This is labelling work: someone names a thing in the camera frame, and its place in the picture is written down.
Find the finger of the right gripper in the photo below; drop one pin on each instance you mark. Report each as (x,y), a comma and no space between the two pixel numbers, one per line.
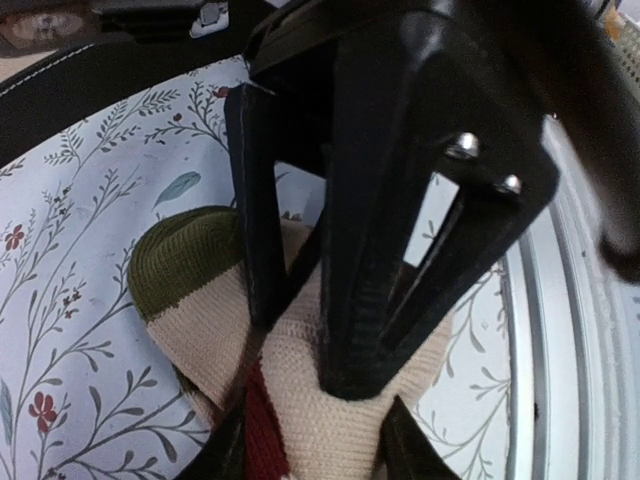
(436,169)

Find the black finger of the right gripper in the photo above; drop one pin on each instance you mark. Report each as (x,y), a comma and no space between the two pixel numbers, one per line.
(261,131)

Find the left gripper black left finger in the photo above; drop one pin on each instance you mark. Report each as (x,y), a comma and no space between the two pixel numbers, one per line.
(231,450)

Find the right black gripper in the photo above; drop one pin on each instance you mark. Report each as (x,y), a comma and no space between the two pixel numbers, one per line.
(555,47)

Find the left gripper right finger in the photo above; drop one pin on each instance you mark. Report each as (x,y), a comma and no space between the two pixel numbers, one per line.
(403,450)

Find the beige striped ribbed sock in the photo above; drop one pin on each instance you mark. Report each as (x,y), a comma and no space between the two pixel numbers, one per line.
(187,283)

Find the floral tablecloth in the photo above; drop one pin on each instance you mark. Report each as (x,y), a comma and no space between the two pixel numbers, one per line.
(84,392)

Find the aluminium front rail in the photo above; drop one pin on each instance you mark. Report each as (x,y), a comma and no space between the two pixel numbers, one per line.
(574,341)

